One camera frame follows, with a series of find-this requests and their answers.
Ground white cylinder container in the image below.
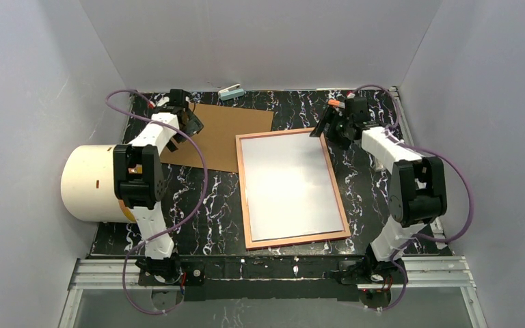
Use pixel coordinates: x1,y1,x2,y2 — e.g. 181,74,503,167
60,145,136,223

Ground orange grey marker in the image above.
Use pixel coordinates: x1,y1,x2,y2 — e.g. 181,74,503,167
327,99,345,109

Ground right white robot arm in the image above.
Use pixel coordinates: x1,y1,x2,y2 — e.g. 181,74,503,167
310,97,447,284

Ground landscape photo print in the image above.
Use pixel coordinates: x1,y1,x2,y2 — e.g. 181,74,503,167
241,132,346,242

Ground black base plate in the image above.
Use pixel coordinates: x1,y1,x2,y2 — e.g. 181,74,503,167
135,254,406,307

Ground brown cardboard backing board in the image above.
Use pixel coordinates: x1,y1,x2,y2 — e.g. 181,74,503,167
158,102,275,174

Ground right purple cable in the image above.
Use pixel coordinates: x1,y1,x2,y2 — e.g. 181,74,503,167
346,85,475,313

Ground purple cable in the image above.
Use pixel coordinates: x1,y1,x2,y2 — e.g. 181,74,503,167
346,85,475,313
105,89,210,316

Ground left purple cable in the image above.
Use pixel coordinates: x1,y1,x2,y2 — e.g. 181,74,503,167
105,89,210,316

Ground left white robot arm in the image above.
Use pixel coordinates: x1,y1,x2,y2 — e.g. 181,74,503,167
113,89,204,279

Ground light blue stapler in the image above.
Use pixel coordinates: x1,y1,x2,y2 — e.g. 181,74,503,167
217,83,245,101

